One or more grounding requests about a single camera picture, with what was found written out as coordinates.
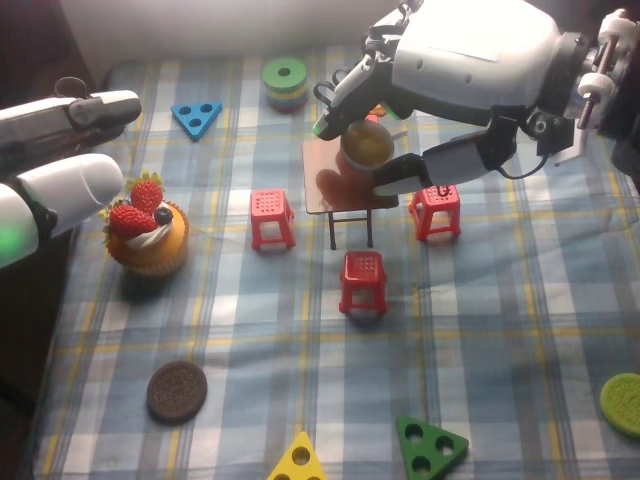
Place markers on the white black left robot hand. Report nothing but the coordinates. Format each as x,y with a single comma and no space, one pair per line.
75,190

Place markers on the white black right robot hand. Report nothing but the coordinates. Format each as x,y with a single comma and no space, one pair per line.
475,55

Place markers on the red stool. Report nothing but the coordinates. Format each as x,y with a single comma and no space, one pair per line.
362,267
435,197
270,202

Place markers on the small brown toy table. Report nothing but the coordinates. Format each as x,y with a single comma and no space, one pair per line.
325,170

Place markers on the toy strawberry cupcake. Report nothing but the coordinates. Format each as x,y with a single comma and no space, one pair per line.
150,250

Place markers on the small orange toy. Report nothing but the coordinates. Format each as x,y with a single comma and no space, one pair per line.
378,111

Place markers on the blue triangle block with holes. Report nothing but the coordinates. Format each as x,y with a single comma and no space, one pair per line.
179,111

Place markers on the brown toy sandwich cookie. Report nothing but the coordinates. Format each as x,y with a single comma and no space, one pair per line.
177,392

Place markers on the blue plaid table cloth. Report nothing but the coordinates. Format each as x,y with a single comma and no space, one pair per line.
450,325

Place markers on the yellow triangle block with holes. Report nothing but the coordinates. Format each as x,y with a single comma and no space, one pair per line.
299,470

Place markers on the green toy sandwich cookie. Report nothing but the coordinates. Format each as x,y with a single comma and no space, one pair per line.
622,405

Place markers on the green triangle block with holes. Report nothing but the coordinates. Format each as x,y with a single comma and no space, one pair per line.
430,450

